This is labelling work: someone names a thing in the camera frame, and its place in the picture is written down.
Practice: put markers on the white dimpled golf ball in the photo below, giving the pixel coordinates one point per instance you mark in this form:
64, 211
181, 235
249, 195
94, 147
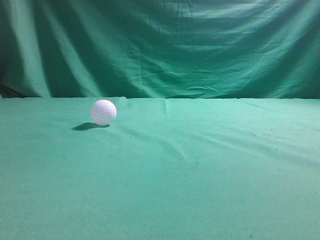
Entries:
103, 112

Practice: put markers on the green table cloth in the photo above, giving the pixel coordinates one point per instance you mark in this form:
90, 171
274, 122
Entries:
166, 169

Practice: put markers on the green backdrop cloth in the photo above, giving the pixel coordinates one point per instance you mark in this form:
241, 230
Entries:
209, 49

